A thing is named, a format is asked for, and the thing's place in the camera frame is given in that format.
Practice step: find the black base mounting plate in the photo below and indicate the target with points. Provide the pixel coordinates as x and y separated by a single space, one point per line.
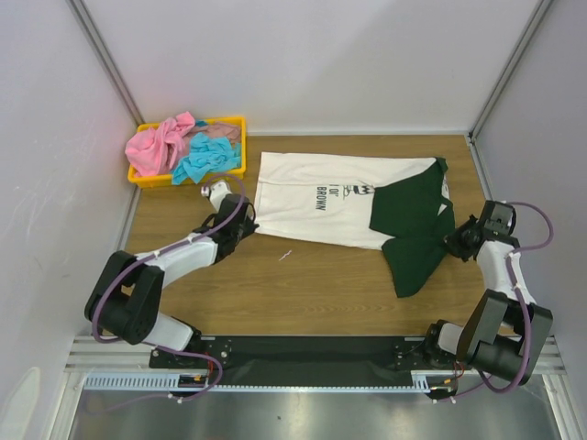
333 355

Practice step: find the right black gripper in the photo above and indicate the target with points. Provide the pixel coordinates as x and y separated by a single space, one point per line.
459 236

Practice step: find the mauve t-shirt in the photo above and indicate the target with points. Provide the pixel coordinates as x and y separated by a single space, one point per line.
216 130

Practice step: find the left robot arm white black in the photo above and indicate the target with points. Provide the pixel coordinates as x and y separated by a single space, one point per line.
126 299

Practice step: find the white green raglan t-shirt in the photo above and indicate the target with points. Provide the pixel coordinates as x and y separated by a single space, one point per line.
398 206

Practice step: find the pink t-shirt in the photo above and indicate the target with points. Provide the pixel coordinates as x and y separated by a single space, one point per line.
156 151

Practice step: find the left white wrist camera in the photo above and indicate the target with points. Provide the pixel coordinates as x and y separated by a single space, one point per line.
217 190

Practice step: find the left aluminium frame post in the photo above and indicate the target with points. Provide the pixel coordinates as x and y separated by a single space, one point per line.
92 33

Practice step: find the cyan t-shirt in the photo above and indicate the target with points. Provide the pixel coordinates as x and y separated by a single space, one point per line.
207 155

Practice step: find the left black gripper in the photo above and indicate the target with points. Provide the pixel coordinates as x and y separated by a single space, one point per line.
249 226

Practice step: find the white slotted cable duct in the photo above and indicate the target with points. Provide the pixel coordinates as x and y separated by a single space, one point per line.
402 381

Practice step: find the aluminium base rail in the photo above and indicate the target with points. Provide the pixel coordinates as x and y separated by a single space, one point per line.
90 356

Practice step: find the aluminium frame post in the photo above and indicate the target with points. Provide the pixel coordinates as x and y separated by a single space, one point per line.
92 33
522 44

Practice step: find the small white thread scrap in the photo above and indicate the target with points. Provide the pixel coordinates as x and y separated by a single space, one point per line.
285 255

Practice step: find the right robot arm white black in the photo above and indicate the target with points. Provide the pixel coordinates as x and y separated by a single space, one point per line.
503 338

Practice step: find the right aluminium frame post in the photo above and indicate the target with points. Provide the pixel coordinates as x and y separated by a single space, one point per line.
522 44

